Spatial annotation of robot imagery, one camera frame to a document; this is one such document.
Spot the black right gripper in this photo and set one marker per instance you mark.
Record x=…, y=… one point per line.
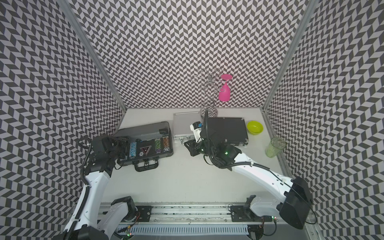
x=193, y=149

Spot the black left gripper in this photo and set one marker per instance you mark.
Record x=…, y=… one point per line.
x=124, y=142

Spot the black carbon poker case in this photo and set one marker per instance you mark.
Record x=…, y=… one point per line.
x=231, y=131

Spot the large black poker case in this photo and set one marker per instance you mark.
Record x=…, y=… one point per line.
x=145, y=135

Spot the small silver poker case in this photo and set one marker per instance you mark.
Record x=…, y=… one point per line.
x=181, y=126

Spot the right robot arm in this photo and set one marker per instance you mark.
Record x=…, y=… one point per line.
x=270, y=186

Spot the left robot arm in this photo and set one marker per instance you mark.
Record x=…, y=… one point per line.
x=90, y=192

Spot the teal white chip row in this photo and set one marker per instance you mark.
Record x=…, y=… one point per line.
x=133, y=150

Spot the clear all-in triangle plaque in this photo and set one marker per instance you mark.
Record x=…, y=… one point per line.
x=145, y=150

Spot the lime green bowl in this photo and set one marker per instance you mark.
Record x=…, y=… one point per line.
x=254, y=127

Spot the chip row blue green purple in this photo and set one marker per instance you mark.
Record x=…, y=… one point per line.
x=158, y=146

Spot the green translucent cup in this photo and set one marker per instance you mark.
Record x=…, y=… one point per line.
x=275, y=146

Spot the chip row red blue brown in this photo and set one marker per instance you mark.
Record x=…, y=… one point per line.
x=166, y=144

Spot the pink wine glass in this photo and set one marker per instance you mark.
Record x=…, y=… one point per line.
x=225, y=92

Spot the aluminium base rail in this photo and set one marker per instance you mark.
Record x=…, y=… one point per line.
x=196, y=213

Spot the chrome wire glass rack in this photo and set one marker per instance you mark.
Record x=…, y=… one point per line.
x=210, y=90

